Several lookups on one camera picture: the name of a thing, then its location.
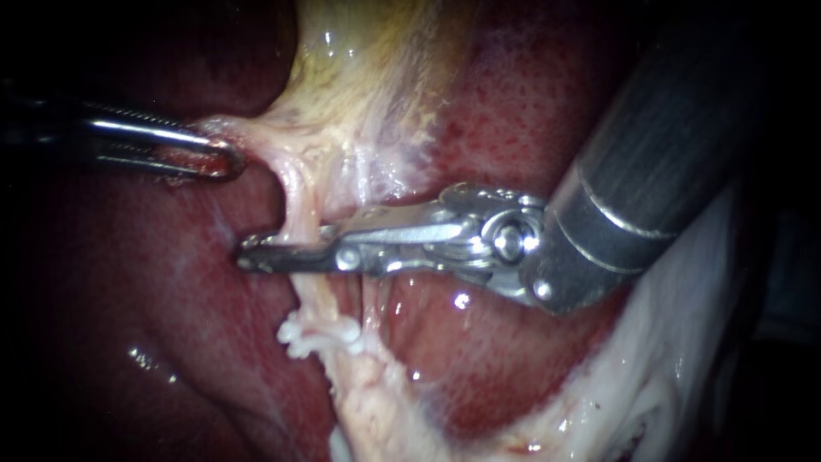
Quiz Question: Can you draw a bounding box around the left arm instrument jaw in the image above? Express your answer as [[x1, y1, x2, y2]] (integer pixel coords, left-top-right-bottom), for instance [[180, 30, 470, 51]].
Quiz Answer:
[[86, 118, 249, 183], [80, 99, 208, 134]]

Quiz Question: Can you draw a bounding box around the dark red liver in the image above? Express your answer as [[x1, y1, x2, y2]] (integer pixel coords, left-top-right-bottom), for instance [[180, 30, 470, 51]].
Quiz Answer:
[[0, 0, 649, 462]]

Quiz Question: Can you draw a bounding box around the right arm instrument jaw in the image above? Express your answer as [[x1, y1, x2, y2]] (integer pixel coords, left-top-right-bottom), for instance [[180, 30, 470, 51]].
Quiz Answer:
[[238, 204, 480, 253], [235, 242, 477, 279]]

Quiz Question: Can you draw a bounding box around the left arm instrument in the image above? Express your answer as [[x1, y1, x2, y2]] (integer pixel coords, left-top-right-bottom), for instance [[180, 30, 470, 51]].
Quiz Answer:
[[0, 89, 92, 169]]

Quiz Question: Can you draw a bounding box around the thin tube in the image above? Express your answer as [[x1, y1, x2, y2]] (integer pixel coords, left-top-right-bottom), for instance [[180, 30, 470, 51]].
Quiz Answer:
[[279, 160, 345, 393], [346, 151, 391, 345]]

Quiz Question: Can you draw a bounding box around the right arm instrument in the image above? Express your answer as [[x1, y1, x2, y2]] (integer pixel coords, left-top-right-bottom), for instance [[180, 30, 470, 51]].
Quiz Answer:
[[442, 181, 644, 317]]

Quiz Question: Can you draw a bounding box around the pale fatty tissue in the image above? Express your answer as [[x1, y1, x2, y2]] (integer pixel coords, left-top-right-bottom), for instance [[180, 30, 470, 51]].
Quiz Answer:
[[327, 184, 745, 462]]

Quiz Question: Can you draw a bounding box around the gallbladder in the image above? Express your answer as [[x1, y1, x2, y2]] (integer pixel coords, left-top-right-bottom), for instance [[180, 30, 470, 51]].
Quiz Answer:
[[191, 0, 473, 216]]

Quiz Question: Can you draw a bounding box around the white clip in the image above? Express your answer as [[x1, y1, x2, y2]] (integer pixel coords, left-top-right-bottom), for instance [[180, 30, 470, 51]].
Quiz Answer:
[[281, 332, 325, 360], [281, 311, 365, 351]]

